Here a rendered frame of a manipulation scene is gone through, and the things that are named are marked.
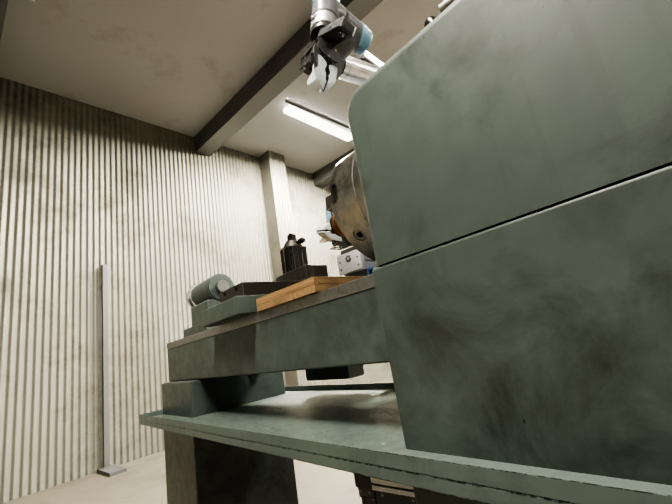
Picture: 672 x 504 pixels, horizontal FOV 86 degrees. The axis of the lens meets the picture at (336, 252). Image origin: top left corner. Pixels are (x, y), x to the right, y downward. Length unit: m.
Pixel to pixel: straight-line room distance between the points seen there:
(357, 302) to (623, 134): 0.54
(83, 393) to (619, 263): 3.92
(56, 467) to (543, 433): 3.79
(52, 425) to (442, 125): 3.78
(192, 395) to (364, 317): 1.02
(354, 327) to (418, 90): 0.50
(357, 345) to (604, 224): 0.52
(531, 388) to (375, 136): 0.50
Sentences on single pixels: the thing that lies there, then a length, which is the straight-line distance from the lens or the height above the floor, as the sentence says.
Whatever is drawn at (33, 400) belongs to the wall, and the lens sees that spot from 3.97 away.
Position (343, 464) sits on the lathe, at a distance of 0.73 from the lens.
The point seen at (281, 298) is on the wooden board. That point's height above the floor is 0.88.
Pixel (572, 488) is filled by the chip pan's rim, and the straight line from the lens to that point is 0.51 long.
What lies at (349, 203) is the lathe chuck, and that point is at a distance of 0.87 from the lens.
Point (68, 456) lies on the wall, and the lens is 4.05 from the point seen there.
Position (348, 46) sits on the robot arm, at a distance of 1.22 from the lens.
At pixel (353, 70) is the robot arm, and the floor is 1.59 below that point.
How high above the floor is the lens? 0.74
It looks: 14 degrees up
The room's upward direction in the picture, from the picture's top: 10 degrees counter-clockwise
